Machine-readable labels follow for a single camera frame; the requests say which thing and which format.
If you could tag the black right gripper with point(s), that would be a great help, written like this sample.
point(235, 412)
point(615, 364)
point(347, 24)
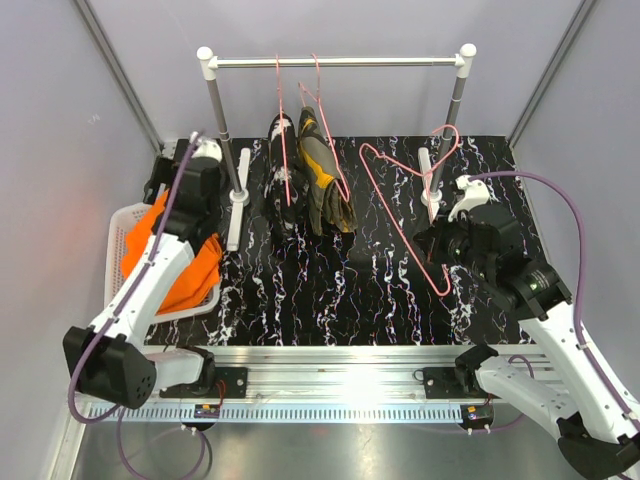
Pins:
point(432, 238)

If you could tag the camouflage yellow olive trousers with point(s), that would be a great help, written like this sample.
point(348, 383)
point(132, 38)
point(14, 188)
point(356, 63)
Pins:
point(325, 202)

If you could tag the black white splatter trousers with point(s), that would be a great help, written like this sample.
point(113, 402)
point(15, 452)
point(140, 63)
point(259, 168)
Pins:
point(284, 219)

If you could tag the orange trousers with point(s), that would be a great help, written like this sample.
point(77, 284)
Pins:
point(179, 271)

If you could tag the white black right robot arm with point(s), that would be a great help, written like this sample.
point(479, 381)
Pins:
point(592, 419)

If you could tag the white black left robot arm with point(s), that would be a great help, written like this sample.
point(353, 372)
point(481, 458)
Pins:
point(105, 359)

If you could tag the white metal clothes rack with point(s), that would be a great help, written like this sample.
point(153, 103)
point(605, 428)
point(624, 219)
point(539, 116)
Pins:
point(431, 196)

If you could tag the white plastic laundry basket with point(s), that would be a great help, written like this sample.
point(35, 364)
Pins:
point(121, 223)

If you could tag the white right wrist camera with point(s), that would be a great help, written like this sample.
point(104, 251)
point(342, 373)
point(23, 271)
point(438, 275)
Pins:
point(471, 193)

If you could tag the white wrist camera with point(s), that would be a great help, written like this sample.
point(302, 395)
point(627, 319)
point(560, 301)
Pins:
point(204, 147)
point(471, 193)

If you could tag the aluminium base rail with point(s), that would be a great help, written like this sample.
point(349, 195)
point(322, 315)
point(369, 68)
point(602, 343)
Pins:
point(397, 384)

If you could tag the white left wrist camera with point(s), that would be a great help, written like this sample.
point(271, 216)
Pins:
point(204, 147)

